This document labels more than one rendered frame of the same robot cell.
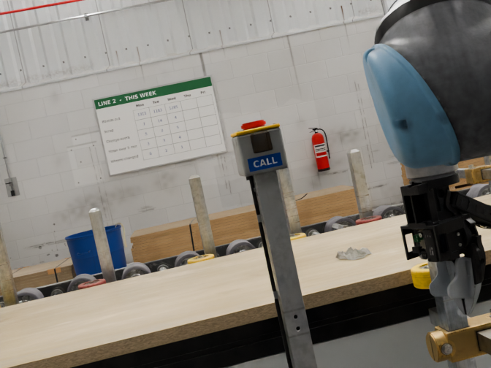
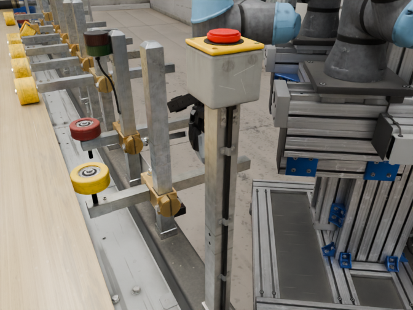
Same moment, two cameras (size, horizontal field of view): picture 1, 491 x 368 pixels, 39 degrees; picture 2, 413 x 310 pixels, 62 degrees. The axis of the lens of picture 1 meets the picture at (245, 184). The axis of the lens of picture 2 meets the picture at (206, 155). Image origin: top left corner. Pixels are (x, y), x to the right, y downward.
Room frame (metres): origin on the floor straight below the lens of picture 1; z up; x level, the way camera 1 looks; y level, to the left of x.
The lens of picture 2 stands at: (1.26, 0.35, 1.31)
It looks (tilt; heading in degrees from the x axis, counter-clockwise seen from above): 31 degrees down; 249
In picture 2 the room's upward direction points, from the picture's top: straight up
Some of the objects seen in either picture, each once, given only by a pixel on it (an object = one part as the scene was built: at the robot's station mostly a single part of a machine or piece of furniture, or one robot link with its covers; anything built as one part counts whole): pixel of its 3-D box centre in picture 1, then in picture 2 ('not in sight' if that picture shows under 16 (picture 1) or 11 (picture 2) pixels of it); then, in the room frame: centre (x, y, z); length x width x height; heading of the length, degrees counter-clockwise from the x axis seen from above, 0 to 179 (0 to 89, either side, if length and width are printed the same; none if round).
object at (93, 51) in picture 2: not in sight; (98, 48); (1.21, -0.53, 1.11); 0.06 x 0.06 x 0.02
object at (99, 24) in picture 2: not in sight; (73, 26); (1.25, -1.83, 0.95); 0.37 x 0.03 x 0.03; 8
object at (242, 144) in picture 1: (259, 152); (222, 72); (1.10, -0.03, 1.18); 0.07 x 0.07 x 0.08; 8
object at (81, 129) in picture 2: not in sight; (87, 140); (1.28, -0.56, 0.85); 0.08 x 0.08 x 0.11
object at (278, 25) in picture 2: not in sight; (260, 23); (0.91, -0.27, 1.19); 0.11 x 0.11 x 0.08; 80
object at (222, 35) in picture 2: (253, 127); (224, 39); (1.10, -0.03, 1.22); 0.04 x 0.04 x 0.02
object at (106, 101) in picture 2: not in sight; (106, 102); (1.20, -0.78, 0.87); 0.04 x 0.04 x 0.48; 8
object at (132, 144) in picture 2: not in sight; (126, 137); (1.17, -0.56, 0.85); 0.14 x 0.06 x 0.05; 98
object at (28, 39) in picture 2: not in sight; (68, 35); (1.28, -1.57, 0.95); 0.50 x 0.04 x 0.04; 8
